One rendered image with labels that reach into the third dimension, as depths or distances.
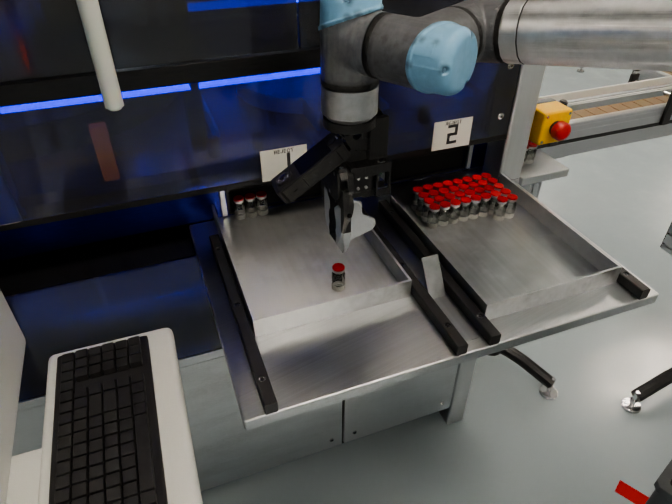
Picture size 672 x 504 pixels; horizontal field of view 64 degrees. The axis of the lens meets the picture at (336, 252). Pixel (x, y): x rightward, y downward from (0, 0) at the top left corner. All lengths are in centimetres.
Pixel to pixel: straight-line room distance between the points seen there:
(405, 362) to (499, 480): 101
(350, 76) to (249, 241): 44
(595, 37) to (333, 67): 29
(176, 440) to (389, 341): 33
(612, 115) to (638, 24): 89
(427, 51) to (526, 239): 54
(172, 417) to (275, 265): 30
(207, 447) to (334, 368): 73
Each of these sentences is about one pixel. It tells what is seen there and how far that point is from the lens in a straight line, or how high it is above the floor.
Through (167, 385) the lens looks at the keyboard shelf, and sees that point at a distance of 89.
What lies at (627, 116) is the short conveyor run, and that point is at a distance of 157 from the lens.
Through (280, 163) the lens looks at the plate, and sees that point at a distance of 96.
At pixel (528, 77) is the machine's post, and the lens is 115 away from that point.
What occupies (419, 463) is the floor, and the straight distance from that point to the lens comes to 174.
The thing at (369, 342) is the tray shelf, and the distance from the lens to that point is 81.
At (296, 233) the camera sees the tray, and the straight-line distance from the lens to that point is 102.
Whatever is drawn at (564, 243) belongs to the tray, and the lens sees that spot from 108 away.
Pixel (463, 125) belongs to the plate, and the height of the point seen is 103.
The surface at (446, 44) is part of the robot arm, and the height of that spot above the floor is 131.
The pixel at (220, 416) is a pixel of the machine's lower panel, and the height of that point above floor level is 38.
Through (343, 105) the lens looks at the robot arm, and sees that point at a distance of 70.
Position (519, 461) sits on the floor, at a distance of 181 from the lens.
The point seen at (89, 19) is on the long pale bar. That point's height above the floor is 130.
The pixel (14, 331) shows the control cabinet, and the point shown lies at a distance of 99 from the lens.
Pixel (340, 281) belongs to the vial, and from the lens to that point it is 87.
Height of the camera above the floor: 147
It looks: 37 degrees down
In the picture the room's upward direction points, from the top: straight up
